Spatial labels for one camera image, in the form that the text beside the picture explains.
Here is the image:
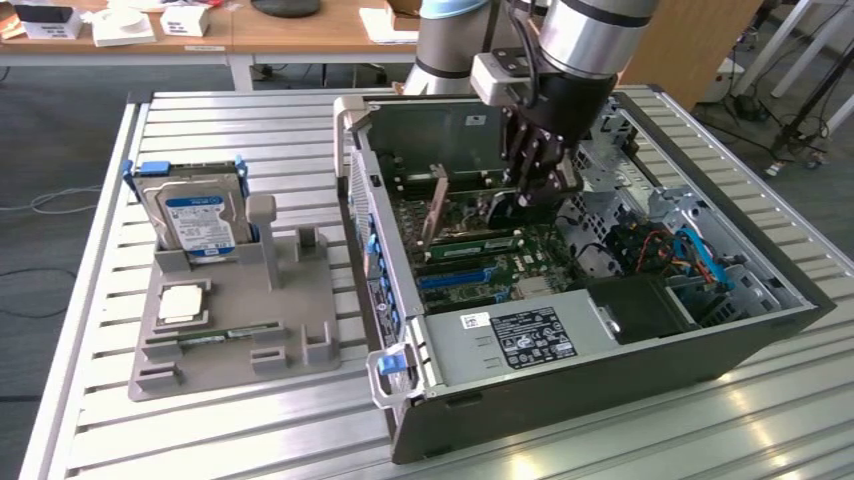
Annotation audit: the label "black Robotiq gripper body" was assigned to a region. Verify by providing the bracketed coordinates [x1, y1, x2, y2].
[525, 73, 621, 146]

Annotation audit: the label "low-profile GPU card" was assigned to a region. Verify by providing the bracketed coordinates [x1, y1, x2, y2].
[418, 161, 535, 252]

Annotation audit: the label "silver metal drive cage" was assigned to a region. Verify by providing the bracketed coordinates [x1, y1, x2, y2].
[563, 112, 786, 329]

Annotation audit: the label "installed green RAM stick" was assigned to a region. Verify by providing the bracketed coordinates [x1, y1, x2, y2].
[425, 236, 521, 263]

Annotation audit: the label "wooden cabinet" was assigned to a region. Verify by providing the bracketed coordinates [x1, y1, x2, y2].
[619, 0, 766, 109]

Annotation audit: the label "white device with red dot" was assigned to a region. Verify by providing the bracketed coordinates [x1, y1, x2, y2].
[709, 56, 743, 103]

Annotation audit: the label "blue expansion slot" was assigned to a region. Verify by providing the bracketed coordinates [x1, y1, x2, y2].
[417, 266, 497, 292]

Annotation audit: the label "white paper stack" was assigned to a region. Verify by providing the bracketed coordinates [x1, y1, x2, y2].
[358, 5, 422, 46]

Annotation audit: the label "white table legs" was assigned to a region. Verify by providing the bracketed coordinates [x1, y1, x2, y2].
[730, 0, 854, 100]

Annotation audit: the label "black wheeled stand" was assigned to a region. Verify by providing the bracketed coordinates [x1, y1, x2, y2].
[766, 29, 854, 176]

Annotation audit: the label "grey power supply with label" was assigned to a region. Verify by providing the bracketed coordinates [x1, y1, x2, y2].
[422, 288, 623, 387]

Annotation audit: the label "black round object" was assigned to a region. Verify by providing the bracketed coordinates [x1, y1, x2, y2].
[250, 0, 324, 18]

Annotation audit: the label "blue case latch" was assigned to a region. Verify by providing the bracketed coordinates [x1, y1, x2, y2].
[375, 351, 407, 377]

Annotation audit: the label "open black PC case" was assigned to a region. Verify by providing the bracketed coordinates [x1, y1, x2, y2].
[331, 88, 839, 466]

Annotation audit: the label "hard disk in blue carrier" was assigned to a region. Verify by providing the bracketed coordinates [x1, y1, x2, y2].
[122, 154, 260, 265]

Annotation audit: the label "grey plastic parts rack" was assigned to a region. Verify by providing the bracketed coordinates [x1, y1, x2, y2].
[127, 193, 344, 403]

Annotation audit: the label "white printed box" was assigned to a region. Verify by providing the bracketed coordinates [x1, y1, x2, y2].
[159, 5, 215, 38]

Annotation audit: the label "loose green RAM stick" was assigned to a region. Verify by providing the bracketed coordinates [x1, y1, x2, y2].
[146, 323, 280, 347]

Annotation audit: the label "loose silver CPU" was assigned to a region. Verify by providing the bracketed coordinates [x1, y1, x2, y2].
[158, 285, 206, 324]

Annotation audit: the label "white round object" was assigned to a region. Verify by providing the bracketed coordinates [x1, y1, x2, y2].
[90, 7, 159, 48]

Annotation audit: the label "white box with black device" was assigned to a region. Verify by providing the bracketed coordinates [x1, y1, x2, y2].
[18, 3, 86, 40]

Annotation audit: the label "brown flat item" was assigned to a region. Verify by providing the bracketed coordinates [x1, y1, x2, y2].
[0, 9, 28, 41]

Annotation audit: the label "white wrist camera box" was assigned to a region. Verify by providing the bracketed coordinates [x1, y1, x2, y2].
[470, 48, 550, 107]

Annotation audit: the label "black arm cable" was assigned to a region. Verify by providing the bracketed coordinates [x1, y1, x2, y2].
[505, 0, 541, 109]

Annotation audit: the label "orange red wire bundle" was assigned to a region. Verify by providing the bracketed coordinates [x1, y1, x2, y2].
[631, 228, 689, 275]

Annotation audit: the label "blue SATA wire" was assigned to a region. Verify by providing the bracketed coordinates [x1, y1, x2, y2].
[671, 226, 737, 292]

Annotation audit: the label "white floor cable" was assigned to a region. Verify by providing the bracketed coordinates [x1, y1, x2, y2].
[0, 183, 106, 214]

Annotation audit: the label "black floor cable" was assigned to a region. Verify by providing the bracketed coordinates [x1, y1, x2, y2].
[0, 268, 80, 319]

